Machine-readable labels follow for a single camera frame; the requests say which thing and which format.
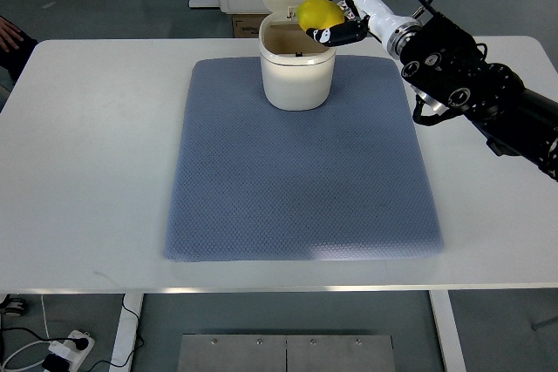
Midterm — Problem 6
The bystander human hand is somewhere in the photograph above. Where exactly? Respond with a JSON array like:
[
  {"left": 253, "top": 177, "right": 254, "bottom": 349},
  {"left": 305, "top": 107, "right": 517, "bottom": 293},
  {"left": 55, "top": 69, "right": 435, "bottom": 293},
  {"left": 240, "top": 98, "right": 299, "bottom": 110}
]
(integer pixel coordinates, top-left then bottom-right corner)
[{"left": 0, "top": 17, "right": 25, "bottom": 53}]

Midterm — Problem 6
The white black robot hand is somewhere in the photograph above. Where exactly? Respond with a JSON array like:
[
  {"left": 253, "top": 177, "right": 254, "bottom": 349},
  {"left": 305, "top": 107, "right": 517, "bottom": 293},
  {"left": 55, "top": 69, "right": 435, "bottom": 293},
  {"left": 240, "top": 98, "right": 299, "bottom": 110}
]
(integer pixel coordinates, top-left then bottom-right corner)
[{"left": 305, "top": 0, "right": 420, "bottom": 59}]

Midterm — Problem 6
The yellow lemon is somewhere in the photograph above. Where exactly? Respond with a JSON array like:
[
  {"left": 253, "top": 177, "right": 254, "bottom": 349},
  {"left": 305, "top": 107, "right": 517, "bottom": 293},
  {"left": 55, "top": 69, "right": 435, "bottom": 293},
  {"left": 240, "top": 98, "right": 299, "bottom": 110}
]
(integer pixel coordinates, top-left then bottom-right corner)
[{"left": 296, "top": 0, "right": 345, "bottom": 31}]

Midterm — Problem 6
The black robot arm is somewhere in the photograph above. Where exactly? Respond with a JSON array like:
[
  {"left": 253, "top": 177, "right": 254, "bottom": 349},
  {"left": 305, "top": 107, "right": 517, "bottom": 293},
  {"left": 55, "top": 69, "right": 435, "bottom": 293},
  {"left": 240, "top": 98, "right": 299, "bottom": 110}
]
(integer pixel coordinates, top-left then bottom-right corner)
[{"left": 393, "top": 0, "right": 557, "bottom": 179}]

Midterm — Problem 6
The white trash bin open lid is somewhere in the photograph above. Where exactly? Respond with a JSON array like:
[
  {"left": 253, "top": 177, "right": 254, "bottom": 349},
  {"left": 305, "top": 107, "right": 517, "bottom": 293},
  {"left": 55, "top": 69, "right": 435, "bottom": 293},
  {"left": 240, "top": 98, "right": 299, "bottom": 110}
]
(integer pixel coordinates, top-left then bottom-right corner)
[{"left": 259, "top": 0, "right": 336, "bottom": 111}]

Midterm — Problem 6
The cardboard box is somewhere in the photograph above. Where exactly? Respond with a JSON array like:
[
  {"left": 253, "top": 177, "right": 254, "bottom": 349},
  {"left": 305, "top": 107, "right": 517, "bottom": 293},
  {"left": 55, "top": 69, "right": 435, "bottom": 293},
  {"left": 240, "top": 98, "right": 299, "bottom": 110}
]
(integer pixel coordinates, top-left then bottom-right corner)
[{"left": 231, "top": 14, "right": 268, "bottom": 38}]

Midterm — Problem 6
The blue textured mat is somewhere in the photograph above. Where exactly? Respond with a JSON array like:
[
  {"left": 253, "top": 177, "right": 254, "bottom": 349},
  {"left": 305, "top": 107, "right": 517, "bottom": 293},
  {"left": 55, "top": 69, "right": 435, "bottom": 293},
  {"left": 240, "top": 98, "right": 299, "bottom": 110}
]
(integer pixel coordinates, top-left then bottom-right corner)
[{"left": 164, "top": 56, "right": 443, "bottom": 262}]

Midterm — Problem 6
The black caster wheel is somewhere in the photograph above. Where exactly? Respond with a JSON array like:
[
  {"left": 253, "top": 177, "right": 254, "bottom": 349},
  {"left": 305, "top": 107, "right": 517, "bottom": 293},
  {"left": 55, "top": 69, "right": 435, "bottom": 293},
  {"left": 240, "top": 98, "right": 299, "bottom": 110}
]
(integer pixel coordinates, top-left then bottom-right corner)
[{"left": 0, "top": 294, "right": 28, "bottom": 317}]

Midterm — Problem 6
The white table leg left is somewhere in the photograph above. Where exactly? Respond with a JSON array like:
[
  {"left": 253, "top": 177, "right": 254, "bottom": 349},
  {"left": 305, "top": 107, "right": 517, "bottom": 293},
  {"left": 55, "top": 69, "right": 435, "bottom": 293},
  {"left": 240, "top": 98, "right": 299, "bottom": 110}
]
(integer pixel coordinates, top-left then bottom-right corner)
[{"left": 109, "top": 293, "right": 144, "bottom": 372}]

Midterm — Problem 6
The white table leg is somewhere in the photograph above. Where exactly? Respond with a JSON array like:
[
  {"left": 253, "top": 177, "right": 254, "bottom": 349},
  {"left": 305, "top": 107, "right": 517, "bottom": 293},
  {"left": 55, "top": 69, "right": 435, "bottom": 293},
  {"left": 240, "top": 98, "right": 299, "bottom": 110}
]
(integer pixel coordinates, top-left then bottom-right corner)
[
  {"left": 429, "top": 290, "right": 466, "bottom": 372},
  {"left": 109, "top": 293, "right": 144, "bottom": 372}
]

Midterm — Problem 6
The white power strip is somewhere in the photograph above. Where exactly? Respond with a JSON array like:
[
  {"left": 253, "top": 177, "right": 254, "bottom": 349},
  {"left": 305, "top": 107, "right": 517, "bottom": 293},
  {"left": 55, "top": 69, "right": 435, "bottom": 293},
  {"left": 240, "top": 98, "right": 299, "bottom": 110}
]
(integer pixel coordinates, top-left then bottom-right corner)
[{"left": 41, "top": 330, "right": 95, "bottom": 372}]

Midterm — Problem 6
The white table leg right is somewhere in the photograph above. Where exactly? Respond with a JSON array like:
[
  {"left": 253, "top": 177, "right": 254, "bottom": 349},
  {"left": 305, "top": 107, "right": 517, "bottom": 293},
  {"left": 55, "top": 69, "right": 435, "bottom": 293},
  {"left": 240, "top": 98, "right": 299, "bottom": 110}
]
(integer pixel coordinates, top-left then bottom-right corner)
[{"left": 429, "top": 290, "right": 466, "bottom": 372}]

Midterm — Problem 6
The metal floor plate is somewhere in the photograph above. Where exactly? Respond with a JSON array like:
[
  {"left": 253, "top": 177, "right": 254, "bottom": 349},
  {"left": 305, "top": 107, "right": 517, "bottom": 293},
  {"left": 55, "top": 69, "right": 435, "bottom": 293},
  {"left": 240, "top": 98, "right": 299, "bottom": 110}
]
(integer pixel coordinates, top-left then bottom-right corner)
[{"left": 177, "top": 334, "right": 396, "bottom": 371}]

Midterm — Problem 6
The black power cable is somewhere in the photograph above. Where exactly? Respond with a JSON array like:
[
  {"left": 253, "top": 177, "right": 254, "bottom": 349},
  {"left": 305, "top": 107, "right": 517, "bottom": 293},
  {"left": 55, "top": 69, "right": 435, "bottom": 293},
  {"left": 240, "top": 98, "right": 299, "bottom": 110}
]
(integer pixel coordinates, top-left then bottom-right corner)
[{"left": 82, "top": 295, "right": 145, "bottom": 369}]

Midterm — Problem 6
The white power cable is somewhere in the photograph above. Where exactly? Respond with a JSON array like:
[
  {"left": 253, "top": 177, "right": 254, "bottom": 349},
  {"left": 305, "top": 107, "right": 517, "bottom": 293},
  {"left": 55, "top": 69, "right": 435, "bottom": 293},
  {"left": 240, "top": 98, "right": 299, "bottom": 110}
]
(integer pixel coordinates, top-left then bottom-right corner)
[{"left": 0, "top": 295, "right": 71, "bottom": 371}]

